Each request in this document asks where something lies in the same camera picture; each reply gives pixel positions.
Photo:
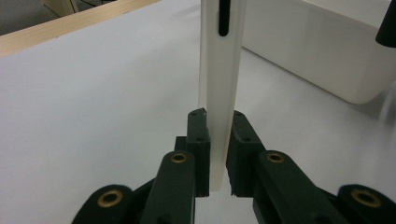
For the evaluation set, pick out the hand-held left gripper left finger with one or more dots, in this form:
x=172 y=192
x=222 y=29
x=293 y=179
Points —
x=193 y=155

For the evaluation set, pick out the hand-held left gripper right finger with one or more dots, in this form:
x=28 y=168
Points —
x=249 y=168

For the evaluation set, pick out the white plastic bin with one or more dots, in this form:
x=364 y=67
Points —
x=311 y=46

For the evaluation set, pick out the iridescent phone case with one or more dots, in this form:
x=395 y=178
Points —
x=218 y=77

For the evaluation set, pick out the white foam board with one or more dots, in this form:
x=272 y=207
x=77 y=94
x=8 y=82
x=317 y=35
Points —
x=77 y=109

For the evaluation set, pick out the wooden table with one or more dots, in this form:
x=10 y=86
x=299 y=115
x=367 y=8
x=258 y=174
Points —
x=46 y=34

